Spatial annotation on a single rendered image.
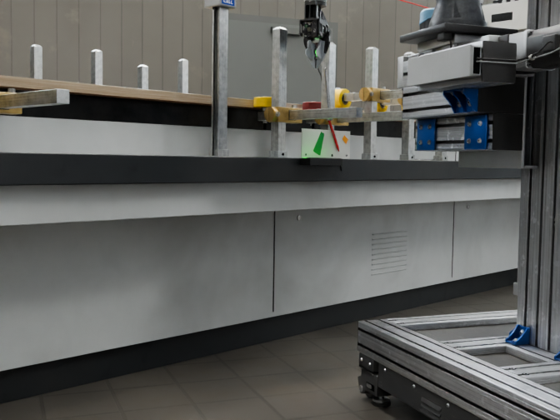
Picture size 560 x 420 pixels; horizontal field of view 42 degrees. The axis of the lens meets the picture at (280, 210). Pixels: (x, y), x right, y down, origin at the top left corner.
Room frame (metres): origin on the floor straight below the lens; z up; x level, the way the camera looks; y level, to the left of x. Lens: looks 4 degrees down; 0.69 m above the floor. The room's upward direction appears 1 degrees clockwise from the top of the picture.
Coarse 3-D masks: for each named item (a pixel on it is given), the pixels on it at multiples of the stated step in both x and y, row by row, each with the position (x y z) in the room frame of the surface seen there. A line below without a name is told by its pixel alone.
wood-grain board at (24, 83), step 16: (0, 80) 1.92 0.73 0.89; (16, 80) 1.95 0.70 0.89; (32, 80) 1.99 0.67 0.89; (48, 80) 2.02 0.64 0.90; (112, 96) 2.18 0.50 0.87; (128, 96) 2.21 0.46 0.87; (144, 96) 2.25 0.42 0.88; (160, 96) 2.29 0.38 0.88; (176, 96) 2.33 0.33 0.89; (192, 96) 2.38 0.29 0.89; (208, 96) 2.43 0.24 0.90
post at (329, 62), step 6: (330, 42) 2.62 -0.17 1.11; (330, 48) 2.61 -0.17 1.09; (330, 54) 2.61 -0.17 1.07; (324, 60) 2.63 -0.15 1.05; (330, 60) 2.61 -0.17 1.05; (324, 66) 2.62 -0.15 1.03; (330, 66) 2.61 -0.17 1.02; (330, 72) 2.61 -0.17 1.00; (324, 78) 2.62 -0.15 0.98; (330, 78) 2.62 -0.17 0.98; (324, 84) 2.62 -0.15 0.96; (330, 84) 2.62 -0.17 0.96; (324, 90) 2.62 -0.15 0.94; (330, 90) 2.62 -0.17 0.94; (324, 96) 2.62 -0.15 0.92; (330, 96) 2.62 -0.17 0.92; (324, 102) 2.62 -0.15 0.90; (324, 126) 2.62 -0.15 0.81
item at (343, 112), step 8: (296, 112) 2.43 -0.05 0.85; (304, 112) 2.41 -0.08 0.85; (312, 112) 2.38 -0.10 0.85; (320, 112) 2.36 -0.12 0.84; (328, 112) 2.33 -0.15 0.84; (336, 112) 2.31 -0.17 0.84; (344, 112) 2.29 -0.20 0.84; (352, 112) 2.27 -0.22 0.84; (360, 112) 2.27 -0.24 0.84; (264, 120) 2.54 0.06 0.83
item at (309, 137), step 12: (312, 132) 2.54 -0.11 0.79; (324, 132) 2.59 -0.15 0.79; (336, 132) 2.63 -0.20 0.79; (348, 132) 2.68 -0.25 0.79; (312, 144) 2.54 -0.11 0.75; (324, 144) 2.59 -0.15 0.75; (348, 144) 2.68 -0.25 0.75; (312, 156) 2.54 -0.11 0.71; (324, 156) 2.59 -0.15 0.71; (336, 156) 2.63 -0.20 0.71; (348, 156) 2.68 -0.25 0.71
